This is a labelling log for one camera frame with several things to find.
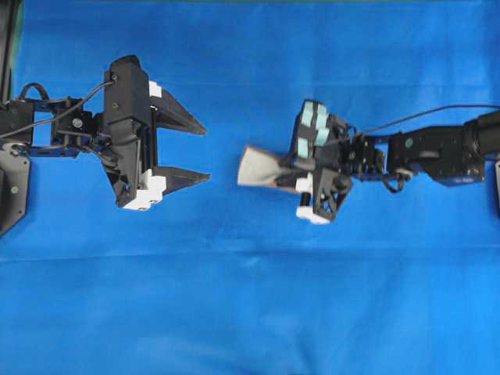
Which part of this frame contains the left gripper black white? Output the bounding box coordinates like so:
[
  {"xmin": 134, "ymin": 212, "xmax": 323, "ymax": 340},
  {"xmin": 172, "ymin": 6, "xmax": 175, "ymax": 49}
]
[{"xmin": 102, "ymin": 80, "xmax": 211, "ymax": 211}]

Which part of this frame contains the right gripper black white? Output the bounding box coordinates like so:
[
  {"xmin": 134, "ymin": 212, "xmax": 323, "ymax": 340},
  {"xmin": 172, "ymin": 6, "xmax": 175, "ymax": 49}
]
[{"xmin": 274, "ymin": 114, "xmax": 352, "ymax": 224}]

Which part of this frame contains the grey and orange sponge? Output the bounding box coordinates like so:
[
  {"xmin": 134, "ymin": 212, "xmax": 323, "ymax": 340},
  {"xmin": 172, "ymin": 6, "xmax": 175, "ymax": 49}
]
[{"xmin": 237, "ymin": 146, "xmax": 298, "ymax": 194}]

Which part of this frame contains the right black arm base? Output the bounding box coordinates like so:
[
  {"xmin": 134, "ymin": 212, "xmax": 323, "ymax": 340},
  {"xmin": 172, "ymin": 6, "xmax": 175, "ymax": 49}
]
[{"xmin": 494, "ymin": 160, "xmax": 500, "ymax": 217}]

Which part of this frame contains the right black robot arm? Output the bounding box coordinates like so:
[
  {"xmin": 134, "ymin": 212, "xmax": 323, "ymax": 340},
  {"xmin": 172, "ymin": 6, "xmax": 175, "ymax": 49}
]
[{"xmin": 275, "ymin": 109, "xmax": 499, "ymax": 223}]

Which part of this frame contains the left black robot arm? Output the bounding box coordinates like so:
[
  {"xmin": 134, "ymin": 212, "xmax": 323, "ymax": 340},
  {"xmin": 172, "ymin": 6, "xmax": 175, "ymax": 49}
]
[{"xmin": 1, "ymin": 73, "xmax": 210, "ymax": 211}]

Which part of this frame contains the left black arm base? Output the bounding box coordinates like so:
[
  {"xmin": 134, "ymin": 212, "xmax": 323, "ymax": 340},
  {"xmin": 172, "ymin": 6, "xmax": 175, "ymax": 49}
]
[{"xmin": 1, "ymin": 1, "xmax": 30, "ymax": 235}]

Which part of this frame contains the blue table cloth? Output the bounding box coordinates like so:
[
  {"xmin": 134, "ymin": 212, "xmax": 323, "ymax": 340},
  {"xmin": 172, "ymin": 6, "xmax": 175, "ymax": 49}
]
[{"xmin": 1, "ymin": 1, "xmax": 499, "ymax": 374}]

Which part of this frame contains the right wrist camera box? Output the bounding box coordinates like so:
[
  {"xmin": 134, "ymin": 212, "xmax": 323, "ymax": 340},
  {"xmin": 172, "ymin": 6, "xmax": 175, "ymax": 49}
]
[{"xmin": 291, "ymin": 100, "xmax": 330, "ymax": 170}]

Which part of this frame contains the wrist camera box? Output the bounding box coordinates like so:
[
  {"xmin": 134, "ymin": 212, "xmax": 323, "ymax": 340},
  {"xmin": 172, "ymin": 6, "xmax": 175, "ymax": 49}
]
[
  {"xmin": 291, "ymin": 100, "xmax": 330, "ymax": 170},
  {"xmin": 103, "ymin": 55, "xmax": 151, "ymax": 163}
]

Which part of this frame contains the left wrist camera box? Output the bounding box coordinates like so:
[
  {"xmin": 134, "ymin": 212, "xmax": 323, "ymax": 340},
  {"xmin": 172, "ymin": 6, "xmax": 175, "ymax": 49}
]
[{"xmin": 103, "ymin": 55, "xmax": 151, "ymax": 163}]

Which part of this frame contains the right black camera cable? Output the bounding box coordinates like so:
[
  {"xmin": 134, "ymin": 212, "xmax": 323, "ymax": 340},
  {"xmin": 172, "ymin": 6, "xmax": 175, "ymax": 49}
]
[{"xmin": 331, "ymin": 104, "xmax": 500, "ymax": 146}]

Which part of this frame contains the black camera cable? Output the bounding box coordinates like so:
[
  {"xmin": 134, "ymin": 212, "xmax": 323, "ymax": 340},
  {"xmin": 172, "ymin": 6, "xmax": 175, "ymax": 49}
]
[
  {"xmin": 331, "ymin": 104, "xmax": 500, "ymax": 146},
  {"xmin": 0, "ymin": 80, "xmax": 115, "ymax": 138}
]

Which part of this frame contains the left black camera cable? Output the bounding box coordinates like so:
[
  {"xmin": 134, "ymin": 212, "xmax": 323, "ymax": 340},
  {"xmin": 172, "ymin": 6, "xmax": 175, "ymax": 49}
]
[{"xmin": 0, "ymin": 80, "xmax": 115, "ymax": 138}]

